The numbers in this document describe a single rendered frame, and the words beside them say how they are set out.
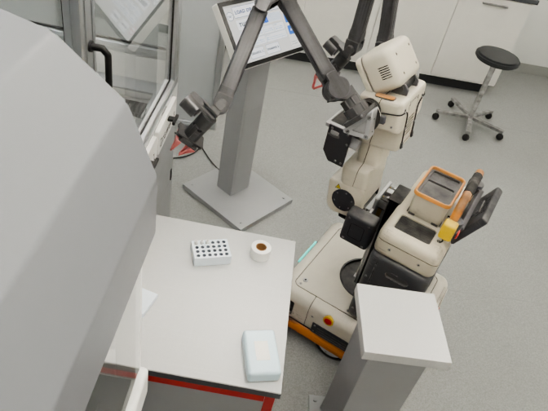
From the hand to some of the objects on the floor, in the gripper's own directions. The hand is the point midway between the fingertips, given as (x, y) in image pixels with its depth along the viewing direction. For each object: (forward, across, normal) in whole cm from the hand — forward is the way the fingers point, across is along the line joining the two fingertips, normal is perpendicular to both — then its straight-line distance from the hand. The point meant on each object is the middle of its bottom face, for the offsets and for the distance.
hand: (175, 150), depth 192 cm
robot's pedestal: (+36, +117, -56) cm, 135 cm away
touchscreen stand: (+69, +82, +91) cm, 141 cm away
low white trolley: (+72, +62, -51) cm, 108 cm away
